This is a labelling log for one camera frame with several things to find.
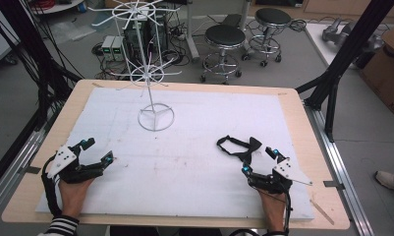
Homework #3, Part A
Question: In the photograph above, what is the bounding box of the grey tape piece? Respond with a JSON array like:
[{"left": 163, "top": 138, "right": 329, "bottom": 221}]
[
  {"left": 18, "top": 165, "right": 42, "bottom": 175},
  {"left": 322, "top": 179, "right": 346, "bottom": 192}
]

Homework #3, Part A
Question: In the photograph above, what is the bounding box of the white shoe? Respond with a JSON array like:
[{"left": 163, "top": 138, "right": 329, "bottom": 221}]
[{"left": 373, "top": 169, "right": 394, "bottom": 195}]

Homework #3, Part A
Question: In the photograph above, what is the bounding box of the white wire display rack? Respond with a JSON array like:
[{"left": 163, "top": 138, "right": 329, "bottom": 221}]
[{"left": 87, "top": 0, "right": 183, "bottom": 133}]

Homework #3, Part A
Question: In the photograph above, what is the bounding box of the black computer tower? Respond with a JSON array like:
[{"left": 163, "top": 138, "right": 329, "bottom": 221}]
[{"left": 123, "top": 12, "right": 169, "bottom": 57}]

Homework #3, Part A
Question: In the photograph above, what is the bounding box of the black metal frame post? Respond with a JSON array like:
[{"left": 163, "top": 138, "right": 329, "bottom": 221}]
[
  {"left": 295, "top": 0, "right": 394, "bottom": 143},
  {"left": 0, "top": 0, "right": 83, "bottom": 132}
]

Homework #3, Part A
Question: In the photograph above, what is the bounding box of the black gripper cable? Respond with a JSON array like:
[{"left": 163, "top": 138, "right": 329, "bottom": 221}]
[
  {"left": 41, "top": 155, "right": 64, "bottom": 218},
  {"left": 283, "top": 192, "right": 293, "bottom": 234}
]

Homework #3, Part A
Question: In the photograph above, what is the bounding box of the person's left hand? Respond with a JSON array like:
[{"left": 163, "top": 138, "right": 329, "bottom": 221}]
[{"left": 58, "top": 177, "right": 94, "bottom": 219}]

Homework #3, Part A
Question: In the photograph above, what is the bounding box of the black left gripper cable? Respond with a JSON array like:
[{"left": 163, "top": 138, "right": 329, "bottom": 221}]
[{"left": 41, "top": 155, "right": 64, "bottom": 218}]

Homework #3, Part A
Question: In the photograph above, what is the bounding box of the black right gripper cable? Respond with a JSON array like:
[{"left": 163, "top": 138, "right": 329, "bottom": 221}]
[{"left": 283, "top": 192, "right": 293, "bottom": 234}]

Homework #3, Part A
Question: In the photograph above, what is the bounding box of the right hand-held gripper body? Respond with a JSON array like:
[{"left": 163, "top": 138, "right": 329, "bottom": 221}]
[{"left": 249, "top": 156, "right": 313, "bottom": 195}]

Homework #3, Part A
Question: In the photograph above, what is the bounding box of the aluminium rail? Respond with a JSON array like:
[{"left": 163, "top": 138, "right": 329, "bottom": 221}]
[
  {"left": 303, "top": 101, "right": 376, "bottom": 236},
  {"left": 0, "top": 112, "right": 60, "bottom": 220}
]

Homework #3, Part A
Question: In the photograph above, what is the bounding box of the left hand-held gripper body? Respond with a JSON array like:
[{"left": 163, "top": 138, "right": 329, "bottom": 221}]
[{"left": 46, "top": 145, "right": 104, "bottom": 185}]

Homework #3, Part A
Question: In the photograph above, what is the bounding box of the thin wooden stick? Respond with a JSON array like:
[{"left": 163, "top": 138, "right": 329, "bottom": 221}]
[{"left": 310, "top": 199, "right": 335, "bottom": 226}]

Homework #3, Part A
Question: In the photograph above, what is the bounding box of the grey power supply unit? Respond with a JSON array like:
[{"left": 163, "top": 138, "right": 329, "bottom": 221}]
[
  {"left": 100, "top": 34, "right": 115, "bottom": 62},
  {"left": 111, "top": 35, "right": 125, "bottom": 62}
]

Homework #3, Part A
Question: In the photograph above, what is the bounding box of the black bow tie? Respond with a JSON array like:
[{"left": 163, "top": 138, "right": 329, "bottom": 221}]
[{"left": 216, "top": 135, "right": 264, "bottom": 165}]

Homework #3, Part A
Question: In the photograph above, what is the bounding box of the brown cardboard box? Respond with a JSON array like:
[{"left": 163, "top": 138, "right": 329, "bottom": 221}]
[{"left": 359, "top": 22, "right": 394, "bottom": 116}]

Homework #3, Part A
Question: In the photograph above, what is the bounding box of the white cloth mat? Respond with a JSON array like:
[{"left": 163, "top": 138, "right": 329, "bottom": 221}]
[{"left": 34, "top": 86, "right": 315, "bottom": 221}]

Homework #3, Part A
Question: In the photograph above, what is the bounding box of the grey robot part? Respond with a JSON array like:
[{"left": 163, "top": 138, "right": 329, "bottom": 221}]
[{"left": 321, "top": 17, "right": 384, "bottom": 52}]

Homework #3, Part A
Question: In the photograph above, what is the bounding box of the black round stool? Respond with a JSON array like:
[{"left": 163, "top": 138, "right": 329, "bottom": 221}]
[
  {"left": 241, "top": 7, "right": 293, "bottom": 68},
  {"left": 199, "top": 24, "right": 247, "bottom": 86}
]

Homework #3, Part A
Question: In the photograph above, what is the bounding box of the person's right hand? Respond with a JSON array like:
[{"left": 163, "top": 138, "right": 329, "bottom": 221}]
[{"left": 257, "top": 190, "right": 288, "bottom": 233}]

